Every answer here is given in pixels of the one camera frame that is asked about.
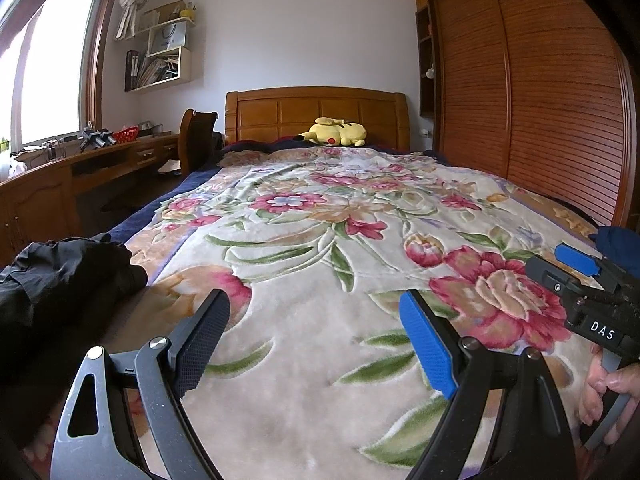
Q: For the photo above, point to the black desk gadgets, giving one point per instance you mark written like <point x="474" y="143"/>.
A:
<point x="97" y="139"/>

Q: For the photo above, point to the wooden slatted wardrobe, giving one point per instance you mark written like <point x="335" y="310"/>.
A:
<point x="540" y="85"/>

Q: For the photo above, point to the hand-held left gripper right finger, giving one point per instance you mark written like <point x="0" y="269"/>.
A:
<point x="427" y="345"/>

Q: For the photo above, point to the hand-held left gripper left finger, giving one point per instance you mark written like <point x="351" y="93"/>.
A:
<point x="200" y="340"/>

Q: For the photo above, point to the blue suit jacket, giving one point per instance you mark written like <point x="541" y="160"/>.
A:
<point x="620" y="250"/>

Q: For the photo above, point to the floral blanket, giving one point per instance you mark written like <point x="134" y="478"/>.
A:
<point x="310" y="240"/>

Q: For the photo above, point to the grey box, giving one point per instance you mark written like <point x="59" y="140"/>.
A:
<point x="150" y="128"/>

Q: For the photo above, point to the person's right hand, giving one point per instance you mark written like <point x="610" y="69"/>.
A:
<point x="595" y="385"/>

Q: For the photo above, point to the yellow plush toy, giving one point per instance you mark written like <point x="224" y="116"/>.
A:
<point x="335" y="132"/>

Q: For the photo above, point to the small yellow toy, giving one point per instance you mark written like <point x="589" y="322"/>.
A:
<point x="187" y="13"/>

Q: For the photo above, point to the wooden chair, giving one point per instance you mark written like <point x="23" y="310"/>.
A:
<point x="192" y="135"/>

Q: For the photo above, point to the white paper bag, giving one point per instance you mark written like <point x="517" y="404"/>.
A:
<point x="167" y="37"/>

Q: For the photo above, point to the dark wooden niche shelf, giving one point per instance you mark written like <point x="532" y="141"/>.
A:
<point x="425" y="45"/>

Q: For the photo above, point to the white wall shelf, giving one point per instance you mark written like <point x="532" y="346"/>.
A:
<point x="185" y="65"/>

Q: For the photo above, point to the red basket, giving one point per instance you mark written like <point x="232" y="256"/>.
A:
<point x="126" y="135"/>

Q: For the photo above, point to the white paper sheet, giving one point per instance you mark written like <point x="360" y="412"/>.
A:
<point x="169" y="167"/>

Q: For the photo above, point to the row of books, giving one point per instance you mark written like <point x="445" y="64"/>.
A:
<point x="150" y="70"/>

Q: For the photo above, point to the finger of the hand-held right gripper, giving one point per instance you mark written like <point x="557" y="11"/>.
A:
<point x="577" y="257"/>
<point x="547" y="272"/>

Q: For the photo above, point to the window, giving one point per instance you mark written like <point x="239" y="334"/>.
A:
<point x="55" y="70"/>

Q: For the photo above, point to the tied white curtain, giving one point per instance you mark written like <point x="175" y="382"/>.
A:
<point x="137" y="0"/>

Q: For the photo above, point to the wooden desk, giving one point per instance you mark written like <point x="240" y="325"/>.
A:
<point x="35" y="205"/>

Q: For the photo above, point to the black garment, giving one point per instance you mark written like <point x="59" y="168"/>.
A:
<point x="60" y="290"/>

